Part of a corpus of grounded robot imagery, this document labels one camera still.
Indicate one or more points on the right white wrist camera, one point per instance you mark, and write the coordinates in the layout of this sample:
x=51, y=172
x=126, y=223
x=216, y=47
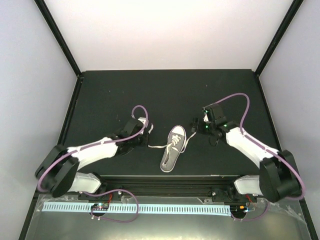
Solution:
x=206, y=119

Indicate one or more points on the grey canvas sneaker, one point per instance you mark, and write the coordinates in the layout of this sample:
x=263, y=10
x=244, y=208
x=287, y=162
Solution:
x=170, y=156

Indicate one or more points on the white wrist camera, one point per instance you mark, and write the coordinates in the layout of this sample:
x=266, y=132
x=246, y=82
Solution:
x=206, y=119
x=144, y=121

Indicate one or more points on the right small circuit board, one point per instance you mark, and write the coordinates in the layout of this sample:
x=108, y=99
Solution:
x=237, y=209

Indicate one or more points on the white shoelace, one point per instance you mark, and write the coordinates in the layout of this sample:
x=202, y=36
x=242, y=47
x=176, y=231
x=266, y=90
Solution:
x=175, y=140

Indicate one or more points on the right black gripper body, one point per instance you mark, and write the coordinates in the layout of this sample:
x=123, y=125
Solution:
x=203, y=129

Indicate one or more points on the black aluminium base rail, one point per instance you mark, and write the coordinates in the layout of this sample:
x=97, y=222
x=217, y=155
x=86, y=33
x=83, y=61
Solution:
x=166, y=185

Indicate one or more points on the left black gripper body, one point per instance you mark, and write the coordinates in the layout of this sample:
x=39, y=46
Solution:
x=143, y=143

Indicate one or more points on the light blue slotted cable duct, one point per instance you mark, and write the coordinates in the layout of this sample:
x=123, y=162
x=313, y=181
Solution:
x=132, y=208

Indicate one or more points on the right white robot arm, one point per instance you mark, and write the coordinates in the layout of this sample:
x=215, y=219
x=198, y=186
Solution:
x=277, y=178

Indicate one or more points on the small green circuit board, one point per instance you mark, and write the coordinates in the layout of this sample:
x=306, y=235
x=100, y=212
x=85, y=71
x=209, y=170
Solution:
x=99, y=207

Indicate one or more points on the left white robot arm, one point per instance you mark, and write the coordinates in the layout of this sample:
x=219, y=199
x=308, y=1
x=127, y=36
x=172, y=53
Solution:
x=59, y=173

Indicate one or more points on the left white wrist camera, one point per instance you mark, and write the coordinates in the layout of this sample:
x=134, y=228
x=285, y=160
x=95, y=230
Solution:
x=144, y=121

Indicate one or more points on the right black frame post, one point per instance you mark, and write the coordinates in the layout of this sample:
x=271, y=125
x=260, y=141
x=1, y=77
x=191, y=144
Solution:
x=281, y=30

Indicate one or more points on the black frame post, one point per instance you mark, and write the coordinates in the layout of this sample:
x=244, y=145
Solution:
x=50, y=21
x=281, y=30

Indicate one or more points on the left black frame post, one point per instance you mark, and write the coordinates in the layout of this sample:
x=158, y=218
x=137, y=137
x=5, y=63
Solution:
x=50, y=21

